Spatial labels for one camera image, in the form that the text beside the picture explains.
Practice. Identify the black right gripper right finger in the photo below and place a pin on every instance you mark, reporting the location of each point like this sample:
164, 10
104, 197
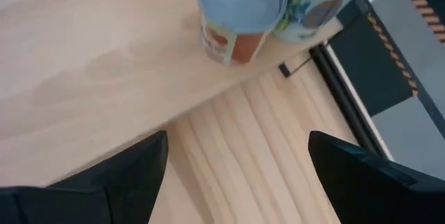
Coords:
382, 199

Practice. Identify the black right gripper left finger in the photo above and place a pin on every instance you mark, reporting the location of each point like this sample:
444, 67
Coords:
87, 203

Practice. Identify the vegetable print can green rim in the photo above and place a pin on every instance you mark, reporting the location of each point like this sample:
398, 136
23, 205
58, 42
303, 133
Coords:
313, 12

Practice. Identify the red tomato label can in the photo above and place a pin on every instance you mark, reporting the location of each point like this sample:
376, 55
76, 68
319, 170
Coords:
240, 1

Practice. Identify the black mat one striped edge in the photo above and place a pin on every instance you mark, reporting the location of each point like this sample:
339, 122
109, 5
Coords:
368, 67

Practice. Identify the black metal rig frame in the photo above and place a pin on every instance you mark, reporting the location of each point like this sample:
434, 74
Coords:
344, 93

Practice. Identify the wooden shelf black metal frame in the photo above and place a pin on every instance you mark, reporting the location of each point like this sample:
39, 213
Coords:
87, 60

